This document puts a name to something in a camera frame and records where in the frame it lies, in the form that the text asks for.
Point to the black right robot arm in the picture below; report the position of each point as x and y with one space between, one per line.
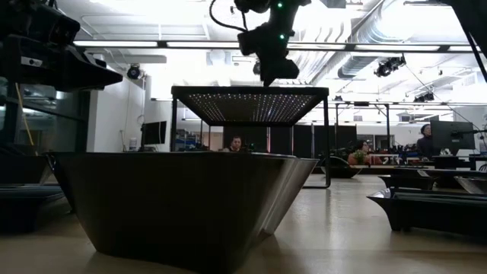
289 11

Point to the black glossy flared square plate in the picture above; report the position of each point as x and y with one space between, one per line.
171 209
19 169

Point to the black room divider panel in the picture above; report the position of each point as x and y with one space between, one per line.
281 141

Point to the white water jug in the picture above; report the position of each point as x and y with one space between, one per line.
132 144

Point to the black ceiling spotlight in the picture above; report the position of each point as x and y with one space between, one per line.
388 66
133 72
424 97

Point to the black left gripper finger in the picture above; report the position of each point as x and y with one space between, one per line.
95 74

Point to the black computer monitor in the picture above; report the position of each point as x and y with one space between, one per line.
154 132
452 135

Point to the yellow pole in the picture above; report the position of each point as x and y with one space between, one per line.
26 118

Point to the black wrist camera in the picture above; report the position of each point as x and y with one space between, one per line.
34 23
251 42

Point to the black glossy small square plate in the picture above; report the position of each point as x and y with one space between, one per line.
430 213
407 182
23 209

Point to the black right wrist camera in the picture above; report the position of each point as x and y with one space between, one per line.
251 42

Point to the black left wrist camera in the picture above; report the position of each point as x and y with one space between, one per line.
34 23

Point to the black perforated metal rack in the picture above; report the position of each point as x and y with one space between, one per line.
251 108

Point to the silver ceiling air duct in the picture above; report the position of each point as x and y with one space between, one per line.
365 30

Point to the person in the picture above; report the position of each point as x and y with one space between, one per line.
425 142
361 152
236 144

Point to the black metal frame stand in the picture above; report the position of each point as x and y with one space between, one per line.
361 103

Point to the cluttered work desk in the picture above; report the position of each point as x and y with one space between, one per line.
399 161

